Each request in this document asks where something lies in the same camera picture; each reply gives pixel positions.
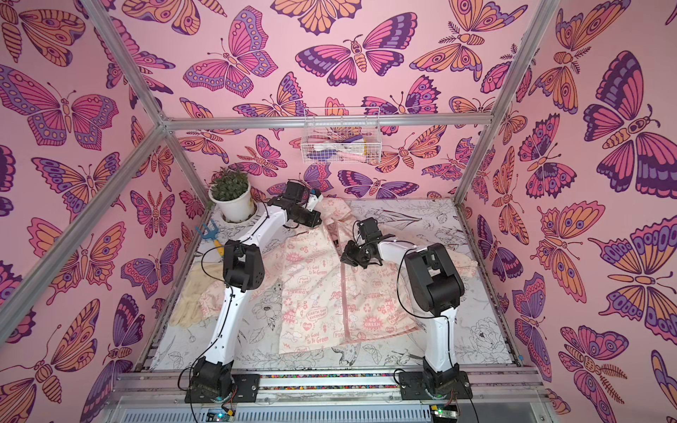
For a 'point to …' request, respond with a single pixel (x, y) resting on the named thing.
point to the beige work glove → (187, 310)
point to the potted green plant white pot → (230, 189)
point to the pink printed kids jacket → (331, 280)
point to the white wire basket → (342, 135)
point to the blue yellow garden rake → (211, 233)
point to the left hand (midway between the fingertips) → (323, 218)
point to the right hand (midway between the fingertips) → (342, 257)
